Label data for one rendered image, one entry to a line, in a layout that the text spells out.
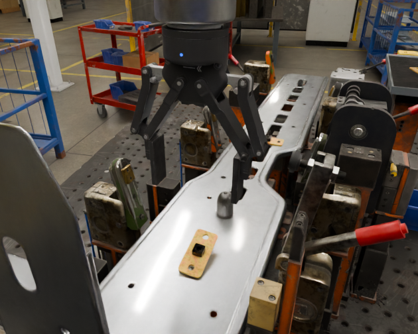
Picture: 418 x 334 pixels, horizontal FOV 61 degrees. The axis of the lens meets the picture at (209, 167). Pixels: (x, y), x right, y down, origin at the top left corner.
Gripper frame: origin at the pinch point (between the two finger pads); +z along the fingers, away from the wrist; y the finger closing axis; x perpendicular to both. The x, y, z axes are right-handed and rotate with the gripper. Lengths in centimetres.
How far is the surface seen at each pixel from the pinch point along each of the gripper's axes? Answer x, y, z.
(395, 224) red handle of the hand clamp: 0.3, -25.4, -0.1
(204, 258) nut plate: 0.7, -1.4, 13.9
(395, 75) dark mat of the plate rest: -64, -28, -2
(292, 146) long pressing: -46.1, -6.8, 14.6
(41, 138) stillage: -154, 206, 98
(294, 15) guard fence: -785, 116, 65
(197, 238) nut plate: -2.1, 0.9, 13.0
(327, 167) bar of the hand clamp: 1.8, -16.8, -6.5
